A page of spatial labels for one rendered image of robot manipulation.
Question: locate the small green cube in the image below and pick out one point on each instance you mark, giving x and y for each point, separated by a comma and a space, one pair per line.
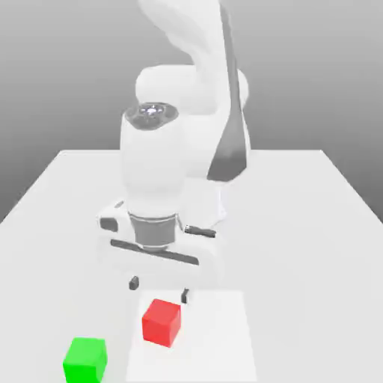
85, 360

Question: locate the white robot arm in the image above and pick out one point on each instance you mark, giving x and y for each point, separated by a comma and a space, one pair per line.
152, 161

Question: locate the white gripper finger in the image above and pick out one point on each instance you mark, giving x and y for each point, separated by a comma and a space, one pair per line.
186, 294
133, 282

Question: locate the small red cube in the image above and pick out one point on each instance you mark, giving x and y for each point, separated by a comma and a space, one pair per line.
161, 323

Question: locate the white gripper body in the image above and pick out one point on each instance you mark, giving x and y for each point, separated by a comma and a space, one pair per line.
167, 266

